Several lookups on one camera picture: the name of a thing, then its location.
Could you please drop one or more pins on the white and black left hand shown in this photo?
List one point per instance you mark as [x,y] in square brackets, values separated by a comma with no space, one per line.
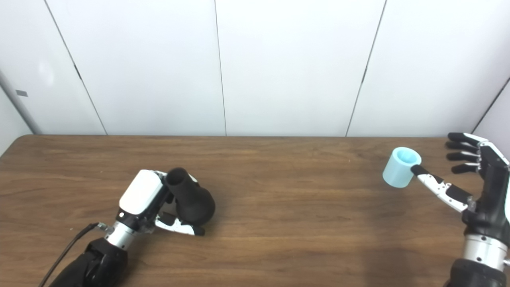
[139,191]

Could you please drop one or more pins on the white and black right hand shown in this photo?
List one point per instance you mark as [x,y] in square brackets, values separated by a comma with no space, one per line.
[494,191]

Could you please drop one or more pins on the black flared nozzle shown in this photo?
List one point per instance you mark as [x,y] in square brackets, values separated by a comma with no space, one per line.
[193,205]

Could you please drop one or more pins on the light blue cylinder cup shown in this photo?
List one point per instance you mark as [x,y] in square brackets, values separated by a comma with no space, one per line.
[398,171]

